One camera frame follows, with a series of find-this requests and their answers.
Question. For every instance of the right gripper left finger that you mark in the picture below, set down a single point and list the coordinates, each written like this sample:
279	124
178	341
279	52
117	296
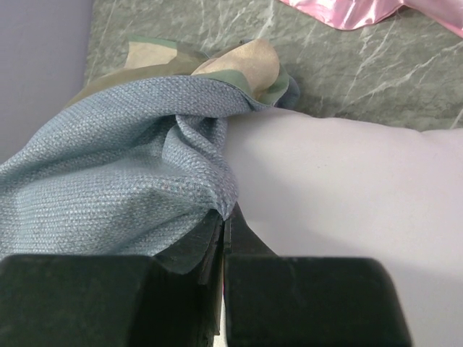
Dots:
170	299

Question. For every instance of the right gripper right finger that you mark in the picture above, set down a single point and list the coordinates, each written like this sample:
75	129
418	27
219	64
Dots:
272	300

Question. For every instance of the white pillow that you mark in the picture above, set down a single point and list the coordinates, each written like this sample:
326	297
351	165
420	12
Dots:
311	186

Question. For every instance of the green beige patchwork pillowcase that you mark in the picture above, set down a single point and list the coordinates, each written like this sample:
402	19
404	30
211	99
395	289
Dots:
136	159

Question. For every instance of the pink rose satin pillow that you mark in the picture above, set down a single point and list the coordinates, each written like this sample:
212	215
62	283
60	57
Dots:
353	14

